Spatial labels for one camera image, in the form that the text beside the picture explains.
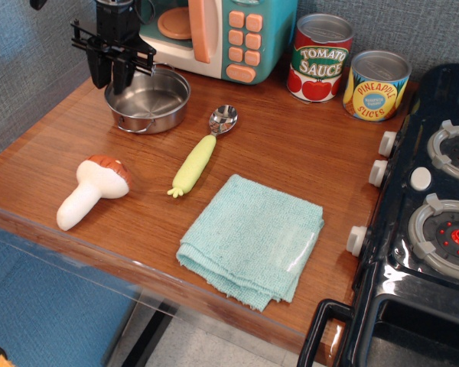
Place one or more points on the pineapple slices can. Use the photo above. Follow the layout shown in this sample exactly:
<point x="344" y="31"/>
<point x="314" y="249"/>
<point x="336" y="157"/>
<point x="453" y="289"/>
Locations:
<point x="376" y="84"/>

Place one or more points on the black toy stove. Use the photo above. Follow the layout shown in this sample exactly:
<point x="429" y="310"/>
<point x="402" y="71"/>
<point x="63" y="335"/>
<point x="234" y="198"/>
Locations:
<point x="405" y="310"/>

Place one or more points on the teal toy microwave oven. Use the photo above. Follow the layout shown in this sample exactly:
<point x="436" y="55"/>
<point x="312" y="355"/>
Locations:
<point x="237" y="41"/>

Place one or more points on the stainless steel pot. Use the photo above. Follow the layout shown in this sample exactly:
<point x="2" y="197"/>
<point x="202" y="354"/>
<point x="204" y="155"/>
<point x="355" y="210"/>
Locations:
<point x="151" y="104"/>

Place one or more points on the light blue folded cloth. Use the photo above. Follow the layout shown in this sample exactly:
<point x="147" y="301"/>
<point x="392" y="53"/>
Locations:
<point x="252" y="242"/>

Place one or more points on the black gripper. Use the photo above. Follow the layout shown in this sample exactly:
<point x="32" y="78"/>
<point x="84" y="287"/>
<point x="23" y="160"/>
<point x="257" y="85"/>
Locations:
<point x="113" y="41"/>

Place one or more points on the tomato sauce can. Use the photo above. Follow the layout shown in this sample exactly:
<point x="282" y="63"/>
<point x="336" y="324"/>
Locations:
<point x="321" y="48"/>

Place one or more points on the white brown toy mushroom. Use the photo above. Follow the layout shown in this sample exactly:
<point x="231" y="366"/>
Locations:
<point x="98" y="177"/>

